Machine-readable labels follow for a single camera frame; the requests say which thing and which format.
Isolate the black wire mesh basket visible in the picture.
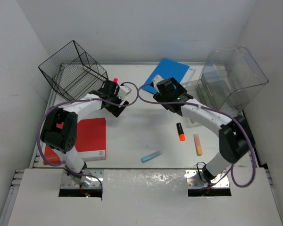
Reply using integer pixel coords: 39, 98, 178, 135
38, 40, 108, 101

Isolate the orange highlighter marker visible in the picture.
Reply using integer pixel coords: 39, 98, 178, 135
176, 122, 186, 141

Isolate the light blue highlighter marker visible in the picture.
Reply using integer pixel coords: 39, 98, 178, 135
141, 151, 163, 163

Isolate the yellow pink highlighter marker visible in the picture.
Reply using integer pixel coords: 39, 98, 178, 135
193, 134, 202, 156

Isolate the clear grey drawer organizer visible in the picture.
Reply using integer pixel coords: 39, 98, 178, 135
195, 46, 269, 116

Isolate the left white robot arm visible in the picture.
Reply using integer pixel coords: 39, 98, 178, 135
38, 80, 132, 177

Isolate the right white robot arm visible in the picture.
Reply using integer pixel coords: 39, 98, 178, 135
151, 75, 255, 183

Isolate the blue folder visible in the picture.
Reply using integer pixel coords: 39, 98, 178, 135
145, 58, 196, 83

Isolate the red notebook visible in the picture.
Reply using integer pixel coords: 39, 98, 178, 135
43, 117, 107, 165

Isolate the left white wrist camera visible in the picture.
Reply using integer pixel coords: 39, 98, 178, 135
117, 85, 132, 100

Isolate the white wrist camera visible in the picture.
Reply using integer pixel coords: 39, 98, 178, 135
152, 74, 164, 90
117, 85, 132, 100

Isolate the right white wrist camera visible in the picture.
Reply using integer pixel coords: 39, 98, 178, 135
152, 74, 164, 90

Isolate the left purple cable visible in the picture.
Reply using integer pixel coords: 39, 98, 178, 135
36, 81, 139, 191

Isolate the purple cable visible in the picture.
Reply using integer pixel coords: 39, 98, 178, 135
36, 81, 139, 191
137, 82, 257, 188

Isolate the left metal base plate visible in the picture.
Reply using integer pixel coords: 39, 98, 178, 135
60, 169, 104, 189

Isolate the metal base plate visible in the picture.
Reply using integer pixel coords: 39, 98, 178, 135
185, 169, 230, 189
60, 169, 104, 189

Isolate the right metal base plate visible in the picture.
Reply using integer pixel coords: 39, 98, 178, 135
185, 169, 230, 189

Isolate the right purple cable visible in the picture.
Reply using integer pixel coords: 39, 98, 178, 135
137, 82, 257, 188

